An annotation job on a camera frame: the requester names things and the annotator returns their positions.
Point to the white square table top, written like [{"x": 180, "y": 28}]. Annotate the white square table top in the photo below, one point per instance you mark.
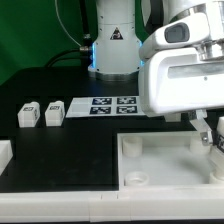
[{"x": 164, "y": 159}]

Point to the white front rail fixture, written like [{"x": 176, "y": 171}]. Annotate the white front rail fixture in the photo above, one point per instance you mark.
[{"x": 148, "y": 204}]

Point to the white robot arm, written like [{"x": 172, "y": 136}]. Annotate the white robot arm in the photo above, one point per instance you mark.
[{"x": 115, "y": 52}]

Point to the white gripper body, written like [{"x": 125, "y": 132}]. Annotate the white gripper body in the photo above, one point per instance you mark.
[{"x": 174, "y": 77}]

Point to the tag sheet with markers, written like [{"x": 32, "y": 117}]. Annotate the tag sheet with markers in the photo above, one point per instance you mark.
[{"x": 104, "y": 106}]

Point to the white left bracket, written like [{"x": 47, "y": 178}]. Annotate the white left bracket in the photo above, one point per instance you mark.
[{"x": 6, "y": 154}]

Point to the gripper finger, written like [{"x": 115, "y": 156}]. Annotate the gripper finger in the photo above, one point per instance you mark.
[{"x": 197, "y": 120}]

